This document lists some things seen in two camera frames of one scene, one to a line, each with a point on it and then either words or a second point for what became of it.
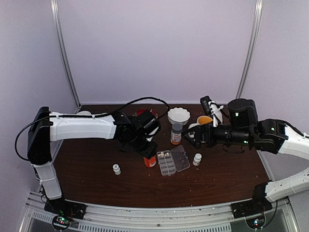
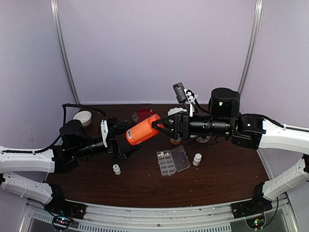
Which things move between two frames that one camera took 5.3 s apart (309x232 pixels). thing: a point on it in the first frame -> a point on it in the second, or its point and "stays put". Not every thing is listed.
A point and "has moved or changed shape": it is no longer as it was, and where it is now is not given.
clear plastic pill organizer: (176, 159) stays put
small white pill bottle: (197, 159) stays put
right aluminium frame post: (258, 12) stays put
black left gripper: (148, 152) -> (113, 150)
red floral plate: (140, 110) stays put
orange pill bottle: (150, 163) has moved or changed shape
